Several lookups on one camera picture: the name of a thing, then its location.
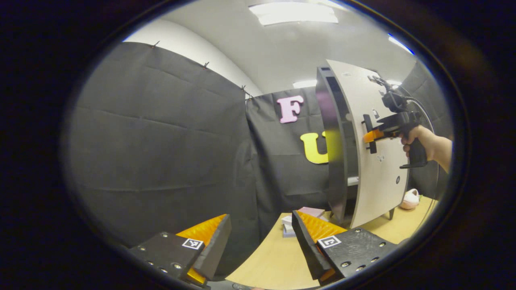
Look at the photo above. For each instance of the pink book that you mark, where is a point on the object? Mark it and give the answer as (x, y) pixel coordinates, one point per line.
(312, 211)

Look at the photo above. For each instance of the white cabinet shelf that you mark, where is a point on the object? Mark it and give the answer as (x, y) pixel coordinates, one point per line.
(353, 181)

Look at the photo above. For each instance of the white book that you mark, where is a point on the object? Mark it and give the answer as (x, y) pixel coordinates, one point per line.
(287, 220)

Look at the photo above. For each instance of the large ceiling light panel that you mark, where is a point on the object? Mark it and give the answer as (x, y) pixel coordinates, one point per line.
(292, 13)

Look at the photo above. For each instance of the black backdrop cloth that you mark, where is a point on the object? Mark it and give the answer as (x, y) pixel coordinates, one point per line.
(161, 141)

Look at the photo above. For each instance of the blue book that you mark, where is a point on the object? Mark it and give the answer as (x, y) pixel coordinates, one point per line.
(288, 234)

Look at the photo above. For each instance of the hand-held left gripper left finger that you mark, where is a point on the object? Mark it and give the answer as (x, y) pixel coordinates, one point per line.
(213, 249)

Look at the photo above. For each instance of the pink plush slipper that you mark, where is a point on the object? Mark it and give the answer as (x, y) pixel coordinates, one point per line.
(410, 199)

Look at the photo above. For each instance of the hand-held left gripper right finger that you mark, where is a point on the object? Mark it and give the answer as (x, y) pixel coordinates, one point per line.
(308, 249)

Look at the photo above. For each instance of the white cabinet door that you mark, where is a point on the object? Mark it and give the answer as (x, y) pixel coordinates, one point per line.
(375, 189)

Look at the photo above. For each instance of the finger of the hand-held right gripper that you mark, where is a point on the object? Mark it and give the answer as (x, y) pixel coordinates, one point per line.
(373, 136)

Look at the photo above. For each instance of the dark grey cabinet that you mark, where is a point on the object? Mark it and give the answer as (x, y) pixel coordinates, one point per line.
(334, 121)

